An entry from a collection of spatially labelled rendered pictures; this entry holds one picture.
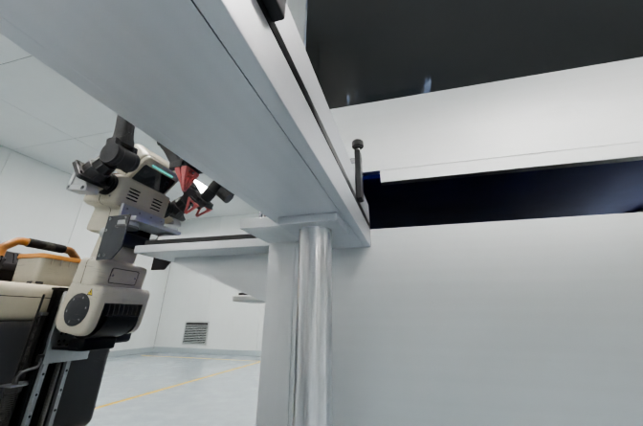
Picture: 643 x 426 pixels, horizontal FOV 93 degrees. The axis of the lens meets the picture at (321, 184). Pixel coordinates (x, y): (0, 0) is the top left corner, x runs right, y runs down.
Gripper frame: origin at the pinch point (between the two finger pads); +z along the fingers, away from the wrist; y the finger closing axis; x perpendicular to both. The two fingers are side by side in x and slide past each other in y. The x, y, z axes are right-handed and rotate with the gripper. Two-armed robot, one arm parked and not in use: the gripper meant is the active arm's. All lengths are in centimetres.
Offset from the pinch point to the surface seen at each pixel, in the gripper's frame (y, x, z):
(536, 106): 98, -12, 0
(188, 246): 13.8, -10.5, 22.4
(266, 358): 37, -12, 47
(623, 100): 113, -12, 2
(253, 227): 40, -25, 24
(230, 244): 25.6, -10.5, 22.9
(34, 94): -306, 96, -198
